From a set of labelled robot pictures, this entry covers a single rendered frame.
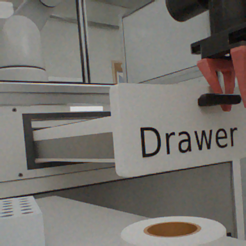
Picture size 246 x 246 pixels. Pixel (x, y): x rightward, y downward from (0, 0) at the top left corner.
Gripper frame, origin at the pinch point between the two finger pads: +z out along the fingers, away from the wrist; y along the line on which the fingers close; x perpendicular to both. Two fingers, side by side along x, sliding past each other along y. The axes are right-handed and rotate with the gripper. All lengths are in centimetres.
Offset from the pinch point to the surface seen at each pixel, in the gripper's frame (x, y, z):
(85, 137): 15.6, 15.1, 2.9
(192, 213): -30, 38, 26
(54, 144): 15.5, 26.6, 3.4
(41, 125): 1, 68, -3
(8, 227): 30.8, 3.8, 11.2
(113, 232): 19.9, 2.9, 14.0
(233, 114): -3.5, 3.3, 1.1
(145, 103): 13.4, 3.4, -0.5
